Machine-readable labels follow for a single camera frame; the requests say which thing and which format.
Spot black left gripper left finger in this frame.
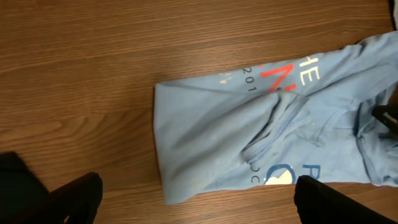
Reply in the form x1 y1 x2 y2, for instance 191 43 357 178
18 172 103 224

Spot black garment on left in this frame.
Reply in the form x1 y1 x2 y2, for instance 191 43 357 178
1 152 49 223

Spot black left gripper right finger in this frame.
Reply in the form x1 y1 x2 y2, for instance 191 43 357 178
294 175 397 224

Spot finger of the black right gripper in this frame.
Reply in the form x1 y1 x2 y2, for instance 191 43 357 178
371 104 397 134

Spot light blue t-shirt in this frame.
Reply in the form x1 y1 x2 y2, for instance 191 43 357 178
154 32 397 204

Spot beige folded garment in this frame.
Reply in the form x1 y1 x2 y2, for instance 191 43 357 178
392 0 398 30

